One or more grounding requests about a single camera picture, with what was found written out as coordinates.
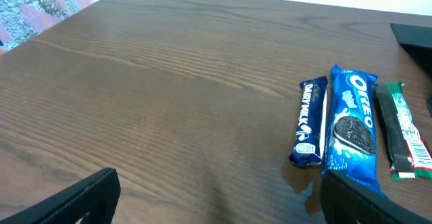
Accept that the blue Dairy Milk chocolate bar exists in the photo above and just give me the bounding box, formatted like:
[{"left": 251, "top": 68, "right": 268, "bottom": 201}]
[{"left": 289, "top": 76, "right": 328, "bottom": 167}]

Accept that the colourful patterned rug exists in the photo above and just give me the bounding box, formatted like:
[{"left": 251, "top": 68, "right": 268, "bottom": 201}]
[{"left": 1, "top": 0, "right": 94, "bottom": 54}]

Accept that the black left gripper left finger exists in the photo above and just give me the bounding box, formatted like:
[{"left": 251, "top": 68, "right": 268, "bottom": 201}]
[{"left": 1, "top": 167, "right": 121, "bottom": 224}]

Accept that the green red candy bar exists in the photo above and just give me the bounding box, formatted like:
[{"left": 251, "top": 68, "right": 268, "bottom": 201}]
[{"left": 373, "top": 82, "right": 431, "bottom": 179}]

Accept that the black open box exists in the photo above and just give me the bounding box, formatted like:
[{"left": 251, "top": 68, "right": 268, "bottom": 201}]
[{"left": 390, "top": 24, "right": 431, "bottom": 78}]

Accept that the blue Oreo cookie pack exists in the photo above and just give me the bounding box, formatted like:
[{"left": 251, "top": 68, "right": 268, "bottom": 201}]
[{"left": 323, "top": 65, "right": 383, "bottom": 195}]

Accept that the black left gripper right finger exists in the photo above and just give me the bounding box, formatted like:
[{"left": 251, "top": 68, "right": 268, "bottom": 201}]
[{"left": 320, "top": 170, "right": 431, "bottom": 224}]

